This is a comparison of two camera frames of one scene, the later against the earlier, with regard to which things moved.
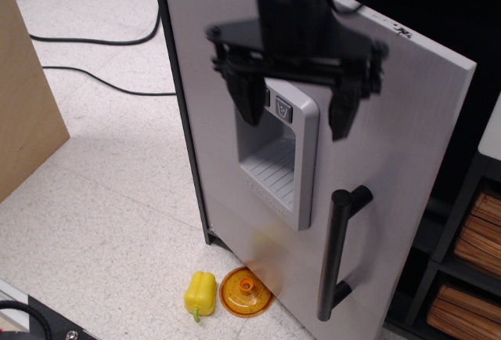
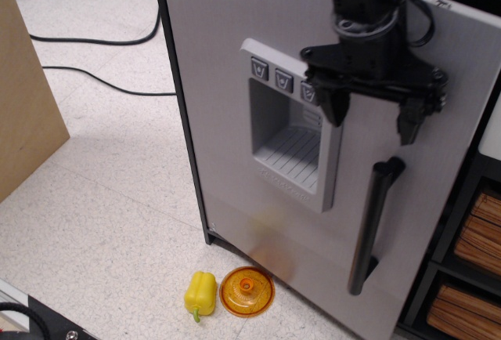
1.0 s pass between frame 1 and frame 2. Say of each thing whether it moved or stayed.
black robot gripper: moved
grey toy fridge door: moved
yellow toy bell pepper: stayed
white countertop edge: stayed
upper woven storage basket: stayed
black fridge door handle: moved
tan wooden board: stayed
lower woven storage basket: stayed
